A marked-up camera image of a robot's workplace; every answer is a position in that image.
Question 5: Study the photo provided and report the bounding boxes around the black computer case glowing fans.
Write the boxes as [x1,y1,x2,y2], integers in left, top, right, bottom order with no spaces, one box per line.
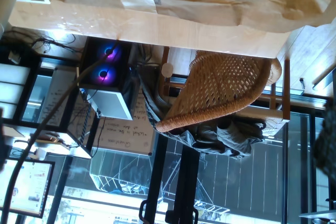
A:
[78,36,134,121]

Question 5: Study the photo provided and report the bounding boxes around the whiteboard with handwriting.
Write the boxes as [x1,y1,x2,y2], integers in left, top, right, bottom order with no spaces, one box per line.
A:
[41,69,158,156]

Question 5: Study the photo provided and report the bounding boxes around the black floor stand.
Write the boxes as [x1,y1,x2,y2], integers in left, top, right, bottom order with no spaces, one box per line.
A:
[139,129,200,224]

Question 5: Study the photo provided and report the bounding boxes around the short white tape piece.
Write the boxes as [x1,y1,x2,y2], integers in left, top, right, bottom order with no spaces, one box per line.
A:
[118,0,159,15]

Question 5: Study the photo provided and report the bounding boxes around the long grey cable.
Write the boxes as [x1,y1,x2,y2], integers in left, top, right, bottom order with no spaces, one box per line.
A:
[0,41,119,224]

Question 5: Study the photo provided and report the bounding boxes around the wicker chair with wooden frame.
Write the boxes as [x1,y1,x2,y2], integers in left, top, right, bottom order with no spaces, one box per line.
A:
[156,46,291,133]

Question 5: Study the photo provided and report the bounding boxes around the computer monitor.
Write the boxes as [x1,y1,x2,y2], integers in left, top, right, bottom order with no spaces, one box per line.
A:
[0,158,56,219]

